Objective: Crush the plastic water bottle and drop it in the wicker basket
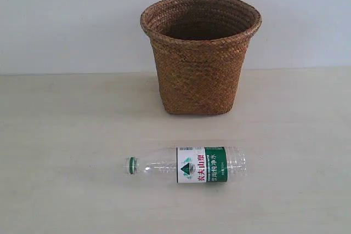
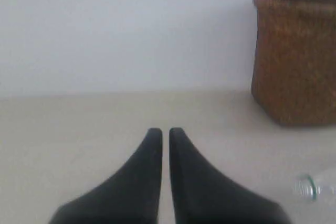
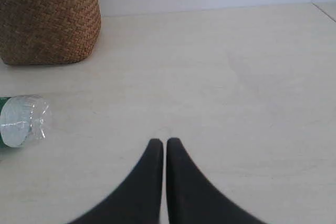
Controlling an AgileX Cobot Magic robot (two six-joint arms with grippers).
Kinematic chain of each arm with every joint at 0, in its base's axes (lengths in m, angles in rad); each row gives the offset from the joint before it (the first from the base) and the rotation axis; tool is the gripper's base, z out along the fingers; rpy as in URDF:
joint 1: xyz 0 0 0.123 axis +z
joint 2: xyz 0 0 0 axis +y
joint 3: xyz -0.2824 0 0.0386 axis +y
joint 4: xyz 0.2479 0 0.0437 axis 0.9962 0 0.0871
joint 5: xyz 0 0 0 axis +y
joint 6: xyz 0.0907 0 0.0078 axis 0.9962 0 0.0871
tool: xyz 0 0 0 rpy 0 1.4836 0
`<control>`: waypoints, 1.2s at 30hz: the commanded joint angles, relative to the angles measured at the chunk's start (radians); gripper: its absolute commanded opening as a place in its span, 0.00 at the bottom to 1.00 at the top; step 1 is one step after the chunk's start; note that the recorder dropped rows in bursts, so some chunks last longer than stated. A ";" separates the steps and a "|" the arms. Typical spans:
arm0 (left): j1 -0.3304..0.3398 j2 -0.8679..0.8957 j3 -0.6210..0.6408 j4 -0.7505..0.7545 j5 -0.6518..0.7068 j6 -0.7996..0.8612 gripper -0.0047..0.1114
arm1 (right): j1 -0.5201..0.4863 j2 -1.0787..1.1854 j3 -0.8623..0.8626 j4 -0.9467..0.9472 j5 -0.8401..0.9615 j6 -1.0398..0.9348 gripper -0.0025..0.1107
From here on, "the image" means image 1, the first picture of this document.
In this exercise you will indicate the clear plastic water bottle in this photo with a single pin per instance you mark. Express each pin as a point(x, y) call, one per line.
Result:
point(189, 165)

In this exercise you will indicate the woven brown wicker basket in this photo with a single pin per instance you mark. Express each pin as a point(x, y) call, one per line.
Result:
point(199, 47)

